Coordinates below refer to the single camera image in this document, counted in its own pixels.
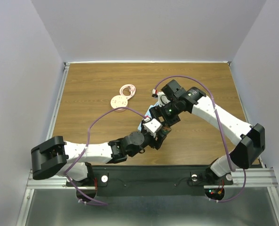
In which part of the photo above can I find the blue power strip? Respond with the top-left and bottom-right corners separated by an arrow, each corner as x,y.
138,105 -> 159,131

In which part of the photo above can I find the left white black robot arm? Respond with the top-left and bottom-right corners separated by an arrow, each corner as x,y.
31,119 -> 171,186

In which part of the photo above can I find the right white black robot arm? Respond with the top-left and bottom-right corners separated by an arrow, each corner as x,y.
142,76 -> 265,184

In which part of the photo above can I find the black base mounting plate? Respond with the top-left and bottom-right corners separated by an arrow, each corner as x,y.
75,165 -> 233,197

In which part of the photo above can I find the pink round power strip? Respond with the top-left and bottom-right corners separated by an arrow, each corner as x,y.
110,95 -> 128,112

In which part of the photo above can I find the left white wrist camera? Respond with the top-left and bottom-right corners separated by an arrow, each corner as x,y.
143,118 -> 162,137

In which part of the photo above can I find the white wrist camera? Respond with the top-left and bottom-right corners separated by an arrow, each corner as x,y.
152,89 -> 170,107
143,118 -> 162,137

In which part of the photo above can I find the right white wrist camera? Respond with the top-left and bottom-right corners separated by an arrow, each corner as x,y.
152,89 -> 170,107

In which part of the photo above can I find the pink coiled cord with plug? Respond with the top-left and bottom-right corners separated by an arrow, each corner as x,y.
119,84 -> 137,97

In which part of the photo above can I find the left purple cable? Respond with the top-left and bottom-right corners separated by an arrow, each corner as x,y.
64,107 -> 151,207

